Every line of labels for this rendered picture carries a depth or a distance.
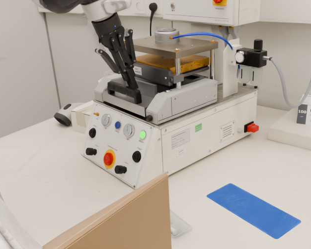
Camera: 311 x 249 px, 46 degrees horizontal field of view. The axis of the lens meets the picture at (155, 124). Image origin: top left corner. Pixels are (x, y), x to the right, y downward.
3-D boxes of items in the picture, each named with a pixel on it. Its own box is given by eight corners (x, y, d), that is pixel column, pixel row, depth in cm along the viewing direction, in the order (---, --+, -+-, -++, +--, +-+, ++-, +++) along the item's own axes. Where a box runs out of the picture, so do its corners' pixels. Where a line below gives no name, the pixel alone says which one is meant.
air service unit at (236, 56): (234, 80, 120) (235, 35, 114) (273, 89, 109) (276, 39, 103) (223, 84, 117) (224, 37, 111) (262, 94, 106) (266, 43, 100)
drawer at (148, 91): (169, 82, 136) (168, 62, 133) (213, 94, 121) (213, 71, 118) (102, 103, 119) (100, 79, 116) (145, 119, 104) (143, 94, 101)
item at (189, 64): (166, 60, 132) (165, 33, 128) (213, 70, 116) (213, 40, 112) (128, 70, 122) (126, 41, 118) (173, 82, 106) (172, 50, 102)
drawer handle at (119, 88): (112, 92, 117) (111, 80, 115) (141, 103, 106) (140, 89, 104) (107, 94, 115) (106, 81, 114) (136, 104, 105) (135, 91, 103)
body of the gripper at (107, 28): (107, 8, 103) (120, 37, 108) (84, 22, 99) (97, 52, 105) (123, 9, 97) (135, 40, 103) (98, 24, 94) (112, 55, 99)
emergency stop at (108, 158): (105, 163, 115) (109, 150, 115) (113, 167, 112) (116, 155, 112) (101, 162, 114) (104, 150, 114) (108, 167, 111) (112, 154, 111)
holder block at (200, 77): (167, 73, 133) (167, 66, 132) (208, 84, 119) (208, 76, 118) (131, 84, 124) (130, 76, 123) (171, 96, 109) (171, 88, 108)
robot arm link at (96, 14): (74, 4, 97) (83, 22, 100) (99, 5, 88) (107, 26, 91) (109, -17, 102) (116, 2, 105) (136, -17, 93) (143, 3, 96)
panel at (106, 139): (82, 154, 124) (96, 102, 122) (136, 189, 103) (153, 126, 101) (77, 154, 123) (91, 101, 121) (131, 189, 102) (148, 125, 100)
